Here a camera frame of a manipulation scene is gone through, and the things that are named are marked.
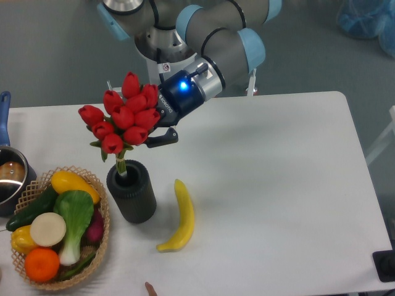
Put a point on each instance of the green cucumber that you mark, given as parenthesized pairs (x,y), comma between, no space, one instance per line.
(42,204)

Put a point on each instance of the person fingertip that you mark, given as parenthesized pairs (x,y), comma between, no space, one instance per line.
(150,289)

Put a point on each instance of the dark grey ribbed vase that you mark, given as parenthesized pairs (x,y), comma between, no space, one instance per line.
(133,193)

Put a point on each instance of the green bok choy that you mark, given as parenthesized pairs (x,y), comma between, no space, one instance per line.
(76,208)

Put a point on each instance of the black device at edge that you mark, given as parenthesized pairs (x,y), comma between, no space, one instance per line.
(384,264)

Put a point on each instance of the orange fruit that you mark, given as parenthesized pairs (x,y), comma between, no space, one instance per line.
(42,264)

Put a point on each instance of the red tulip bouquet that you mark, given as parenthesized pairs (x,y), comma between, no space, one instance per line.
(129,117)

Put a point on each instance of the blue plastic bag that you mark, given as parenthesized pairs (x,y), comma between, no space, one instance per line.
(369,20)

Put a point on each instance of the yellow squash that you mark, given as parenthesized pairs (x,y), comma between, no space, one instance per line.
(63,181)

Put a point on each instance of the green bean pod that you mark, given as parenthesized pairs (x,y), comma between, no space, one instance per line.
(78,268)

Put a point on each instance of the woven wicker basket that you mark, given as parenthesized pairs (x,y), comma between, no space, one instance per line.
(33,190)

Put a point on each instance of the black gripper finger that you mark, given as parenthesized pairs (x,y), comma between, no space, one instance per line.
(170,137)

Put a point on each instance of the white frame at right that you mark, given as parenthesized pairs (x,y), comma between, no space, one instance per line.
(385,138)

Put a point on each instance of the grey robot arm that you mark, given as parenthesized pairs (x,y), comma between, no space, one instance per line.
(167,15)

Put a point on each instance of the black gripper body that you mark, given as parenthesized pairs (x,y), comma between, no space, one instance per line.
(178,96)

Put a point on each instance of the purple sweet potato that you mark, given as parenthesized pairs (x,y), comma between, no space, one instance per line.
(95,230)

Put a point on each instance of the yellow bell pepper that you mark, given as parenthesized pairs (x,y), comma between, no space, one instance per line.
(22,241)

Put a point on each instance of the white round radish slice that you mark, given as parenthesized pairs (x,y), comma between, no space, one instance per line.
(48,229)

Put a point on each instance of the blue handled saucepan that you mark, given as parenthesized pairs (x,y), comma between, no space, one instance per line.
(16,172)

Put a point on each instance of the yellow banana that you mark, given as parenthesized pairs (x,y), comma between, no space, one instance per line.
(186,225)

